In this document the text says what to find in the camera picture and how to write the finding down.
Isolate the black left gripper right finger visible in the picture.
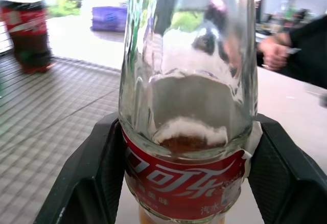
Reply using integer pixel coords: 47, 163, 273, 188
247, 113, 327, 224

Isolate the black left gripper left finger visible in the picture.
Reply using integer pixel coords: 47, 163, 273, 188
33, 111, 126, 224

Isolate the clear glass cola bottle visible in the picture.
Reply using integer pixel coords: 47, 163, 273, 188
118, 0, 263, 224

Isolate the dark cola bottle red label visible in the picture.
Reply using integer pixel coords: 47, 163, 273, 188
0, 0, 55, 74

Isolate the person's bare hand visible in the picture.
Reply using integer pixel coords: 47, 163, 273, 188
257, 31, 292, 72

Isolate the grey checked table mat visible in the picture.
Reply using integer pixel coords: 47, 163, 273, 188
0, 54, 122, 224

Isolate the purple box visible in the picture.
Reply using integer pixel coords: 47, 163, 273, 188
89, 5, 128, 33

